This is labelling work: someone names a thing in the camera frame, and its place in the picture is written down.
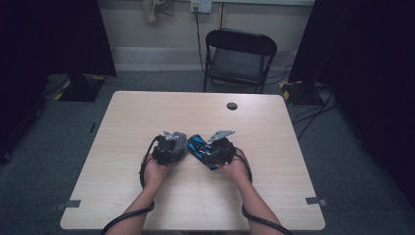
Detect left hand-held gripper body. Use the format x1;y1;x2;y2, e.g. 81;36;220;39
152;130;184;165

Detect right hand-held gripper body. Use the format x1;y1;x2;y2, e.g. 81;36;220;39
207;129;238;166

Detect blue toy car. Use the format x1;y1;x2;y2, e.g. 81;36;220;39
186;133;220;171

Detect person's left hand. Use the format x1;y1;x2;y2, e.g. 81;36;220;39
142;153;178;193

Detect person's right hand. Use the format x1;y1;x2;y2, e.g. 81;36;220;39
217;155;254;191

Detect black stand base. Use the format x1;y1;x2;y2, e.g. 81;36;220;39
55;72;107;103
279;79;327;106

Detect black folding chair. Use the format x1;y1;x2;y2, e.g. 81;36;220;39
203;27;278;95

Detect beige hanging cloth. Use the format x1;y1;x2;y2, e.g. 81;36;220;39
140;0;175;24

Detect black curtain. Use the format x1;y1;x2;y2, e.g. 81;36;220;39
0;0;117;165
288;0;415;210

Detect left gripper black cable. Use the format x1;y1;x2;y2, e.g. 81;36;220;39
101;135;162;235

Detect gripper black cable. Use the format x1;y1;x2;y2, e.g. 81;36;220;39
101;135;162;235
234;148;295;235

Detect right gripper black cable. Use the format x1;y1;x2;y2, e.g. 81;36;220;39
234;148;295;235

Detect black floor cable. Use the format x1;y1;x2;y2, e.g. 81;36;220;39
291;89;338;141

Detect black wall socket cable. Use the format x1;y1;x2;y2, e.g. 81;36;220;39
194;7;206;73

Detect white wall socket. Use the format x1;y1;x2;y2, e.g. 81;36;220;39
190;0;213;14

